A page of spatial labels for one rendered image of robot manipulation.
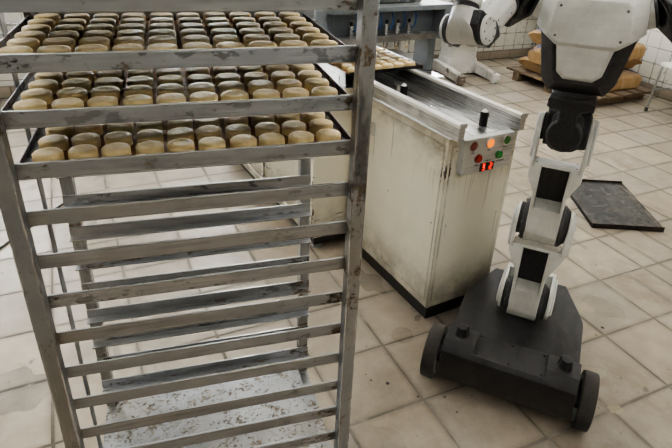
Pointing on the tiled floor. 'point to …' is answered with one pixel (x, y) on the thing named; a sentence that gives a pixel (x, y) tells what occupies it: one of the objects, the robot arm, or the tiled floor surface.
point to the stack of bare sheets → (612, 207)
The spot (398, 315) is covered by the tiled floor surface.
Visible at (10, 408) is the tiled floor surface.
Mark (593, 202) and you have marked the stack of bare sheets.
